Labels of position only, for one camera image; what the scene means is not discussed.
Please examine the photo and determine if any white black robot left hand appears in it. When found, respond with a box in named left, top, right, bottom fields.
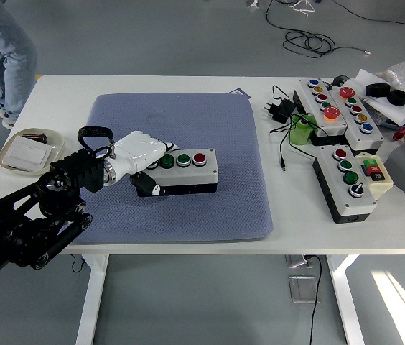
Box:
left=110, top=130, right=181, bottom=198

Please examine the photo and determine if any four-button control box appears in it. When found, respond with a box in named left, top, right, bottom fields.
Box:
left=312, top=144, right=378, bottom=225
left=136, top=147, right=219, bottom=197

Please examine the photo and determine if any five-button box, black base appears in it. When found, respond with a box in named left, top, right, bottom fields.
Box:
left=292, top=78, right=349, bottom=147

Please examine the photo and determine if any five-button box, grey base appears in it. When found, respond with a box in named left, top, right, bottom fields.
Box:
left=327, top=85, right=385, bottom=152

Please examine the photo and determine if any four-button control box, scuffed base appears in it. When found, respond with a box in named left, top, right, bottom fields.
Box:
left=312, top=144, right=378, bottom=225

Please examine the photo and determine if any cream shallow tray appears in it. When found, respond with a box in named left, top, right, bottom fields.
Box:
left=0, top=128, right=65, bottom=176

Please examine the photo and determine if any grey-blue textured mat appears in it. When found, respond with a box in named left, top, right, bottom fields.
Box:
left=69, top=92, right=274, bottom=244

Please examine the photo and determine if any purple card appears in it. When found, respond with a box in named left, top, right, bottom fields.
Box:
left=228, top=88, right=252, bottom=101

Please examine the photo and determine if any black power adapter plug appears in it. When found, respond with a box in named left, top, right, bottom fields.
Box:
left=262, top=98, right=297, bottom=125

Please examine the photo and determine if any white table leg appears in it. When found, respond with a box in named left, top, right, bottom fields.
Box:
left=75, top=254, right=109, bottom=345
left=326, top=254, right=365, bottom=345

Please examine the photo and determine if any green plastic cylinder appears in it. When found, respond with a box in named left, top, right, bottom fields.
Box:
left=288, top=112, right=319, bottom=147

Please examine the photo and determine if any person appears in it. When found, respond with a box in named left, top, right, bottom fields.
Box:
left=0, top=0, right=38, bottom=131

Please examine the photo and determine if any grey floor socket box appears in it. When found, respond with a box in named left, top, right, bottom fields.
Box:
left=284, top=254, right=315, bottom=269

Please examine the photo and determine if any grey floor socket plate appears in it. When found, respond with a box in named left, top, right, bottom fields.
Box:
left=288, top=275, right=321, bottom=305

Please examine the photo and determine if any clear bubble wrap bag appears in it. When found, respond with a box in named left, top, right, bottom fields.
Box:
left=374, top=61, right=405, bottom=98

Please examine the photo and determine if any white wall switch plate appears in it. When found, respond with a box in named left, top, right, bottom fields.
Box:
left=1, top=138, right=53, bottom=170

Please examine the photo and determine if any short black cable loop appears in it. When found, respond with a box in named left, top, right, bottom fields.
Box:
left=70, top=254, right=87, bottom=273

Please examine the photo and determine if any black adapter cord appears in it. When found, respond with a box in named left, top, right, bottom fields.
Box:
left=269, top=85, right=320, bottom=172

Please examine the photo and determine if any white floor cable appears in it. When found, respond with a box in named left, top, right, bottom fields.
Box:
left=287, top=0, right=318, bottom=18

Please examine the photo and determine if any black power cable under table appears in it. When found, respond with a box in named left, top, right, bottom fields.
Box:
left=304, top=254, right=324, bottom=345

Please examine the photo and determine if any black foam ring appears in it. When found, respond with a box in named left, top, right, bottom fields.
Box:
left=365, top=83, right=392, bottom=98
left=388, top=89, right=405, bottom=107

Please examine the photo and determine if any cream small switch box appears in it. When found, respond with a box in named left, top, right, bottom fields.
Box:
left=353, top=151, right=394, bottom=198

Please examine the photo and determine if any coiled black floor cable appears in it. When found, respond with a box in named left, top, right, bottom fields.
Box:
left=264, top=0, right=371, bottom=59

